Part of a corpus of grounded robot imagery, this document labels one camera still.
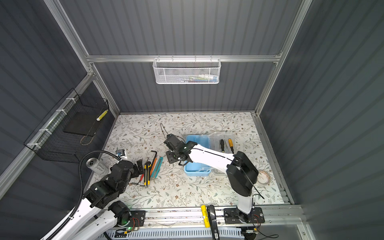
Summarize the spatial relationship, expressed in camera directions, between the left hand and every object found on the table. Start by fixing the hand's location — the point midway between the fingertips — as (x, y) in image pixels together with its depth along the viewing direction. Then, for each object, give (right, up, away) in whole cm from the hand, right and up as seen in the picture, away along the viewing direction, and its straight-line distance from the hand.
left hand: (133, 163), depth 76 cm
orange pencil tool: (+6, -6, +16) cm, 18 cm away
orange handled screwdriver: (+53, +10, +13) cm, 55 cm away
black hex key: (+5, -3, +18) cm, 19 cm away
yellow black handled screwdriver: (+48, +8, +11) cm, 50 cm away
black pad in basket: (-26, +21, +1) cm, 33 cm away
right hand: (+18, +1, +9) cm, 20 cm away
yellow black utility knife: (+3, -6, +14) cm, 15 cm away
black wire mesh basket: (-31, +16, -3) cm, 35 cm away
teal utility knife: (+8, -7, +15) cm, 19 cm away
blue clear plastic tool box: (+42, +10, +15) cm, 46 cm away
